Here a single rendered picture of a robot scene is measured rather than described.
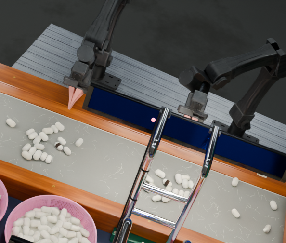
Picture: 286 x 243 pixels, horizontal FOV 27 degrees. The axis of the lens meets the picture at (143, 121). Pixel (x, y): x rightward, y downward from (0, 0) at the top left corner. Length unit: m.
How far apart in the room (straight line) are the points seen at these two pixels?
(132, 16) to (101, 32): 1.95
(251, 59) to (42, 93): 0.74
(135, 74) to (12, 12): 1.49
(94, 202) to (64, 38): 0.93
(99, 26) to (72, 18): 1.78
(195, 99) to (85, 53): 0.39
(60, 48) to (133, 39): 1.35
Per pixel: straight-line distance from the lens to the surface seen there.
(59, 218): 1.84
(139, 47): 3.76
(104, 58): 2.30
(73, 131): 2.08
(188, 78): 1.97
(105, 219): 1.88
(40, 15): 3.82
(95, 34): 2.07
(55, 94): 2.16
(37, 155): 1.96
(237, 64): 2.03
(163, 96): 2.43
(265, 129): 2.48
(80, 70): 1.96
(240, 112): 2.25
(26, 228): 1.80
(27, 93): 2.15
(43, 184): 1.88
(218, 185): 2.08
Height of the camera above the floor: 2.23
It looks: 43 degrees down
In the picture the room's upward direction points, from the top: 19 degrees clockwise
